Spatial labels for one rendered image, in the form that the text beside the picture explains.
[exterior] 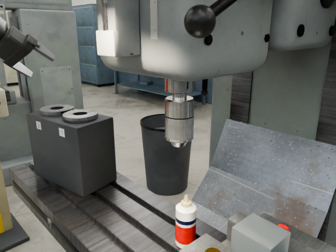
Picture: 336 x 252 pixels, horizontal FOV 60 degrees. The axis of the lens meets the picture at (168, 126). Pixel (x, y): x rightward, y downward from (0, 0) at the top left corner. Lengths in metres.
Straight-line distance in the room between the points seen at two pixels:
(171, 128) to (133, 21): 0.17
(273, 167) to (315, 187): 0.11
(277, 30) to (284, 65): 0.30
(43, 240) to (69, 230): 1.63
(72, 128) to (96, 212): 0.21
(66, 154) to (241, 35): 0.54
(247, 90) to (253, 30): 0.41
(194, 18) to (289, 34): 0.23
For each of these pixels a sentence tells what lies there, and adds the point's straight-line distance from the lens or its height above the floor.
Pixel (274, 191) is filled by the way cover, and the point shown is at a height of 1.00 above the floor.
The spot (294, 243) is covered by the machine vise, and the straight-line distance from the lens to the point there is 0.49.
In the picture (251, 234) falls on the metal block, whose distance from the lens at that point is 0.43.
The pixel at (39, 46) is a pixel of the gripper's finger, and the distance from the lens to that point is 0.89.
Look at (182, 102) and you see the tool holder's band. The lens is 0.44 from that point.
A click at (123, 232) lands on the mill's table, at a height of 0.97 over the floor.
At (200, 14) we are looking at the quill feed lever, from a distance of 0.28.
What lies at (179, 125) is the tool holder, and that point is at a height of 1.23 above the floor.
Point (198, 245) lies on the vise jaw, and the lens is 0.45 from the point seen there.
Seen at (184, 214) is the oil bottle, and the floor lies 1.04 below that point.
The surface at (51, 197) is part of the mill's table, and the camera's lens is 0.82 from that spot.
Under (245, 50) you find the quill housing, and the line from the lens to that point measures 0.41.
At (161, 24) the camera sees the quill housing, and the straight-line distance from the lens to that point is 0.35.
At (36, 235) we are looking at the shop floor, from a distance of 2.38.
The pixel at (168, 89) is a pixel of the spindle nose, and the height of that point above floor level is 1.29.
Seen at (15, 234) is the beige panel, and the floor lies 0.03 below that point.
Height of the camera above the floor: 1.37
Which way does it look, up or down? 18 degrees down
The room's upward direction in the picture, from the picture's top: straight up
